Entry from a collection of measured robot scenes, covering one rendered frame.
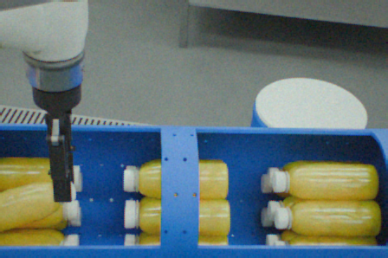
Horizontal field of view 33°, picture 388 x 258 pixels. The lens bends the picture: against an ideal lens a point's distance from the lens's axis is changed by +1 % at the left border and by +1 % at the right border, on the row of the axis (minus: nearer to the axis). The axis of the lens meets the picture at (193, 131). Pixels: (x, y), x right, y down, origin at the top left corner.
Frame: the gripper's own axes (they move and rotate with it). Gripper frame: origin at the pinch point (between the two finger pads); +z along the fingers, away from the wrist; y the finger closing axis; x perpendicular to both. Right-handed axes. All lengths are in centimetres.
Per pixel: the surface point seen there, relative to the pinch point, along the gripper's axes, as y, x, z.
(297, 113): 42, -52, 16
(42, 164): 10.0, 5.3, 5.8
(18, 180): 7.7, 9.4, 7.7
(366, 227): -3, -55, 9
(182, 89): 206, -37, 120
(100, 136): 17.9, -5.2, 4.8
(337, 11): 246, -125, 91
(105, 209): 13.8, -6.2, 21.4
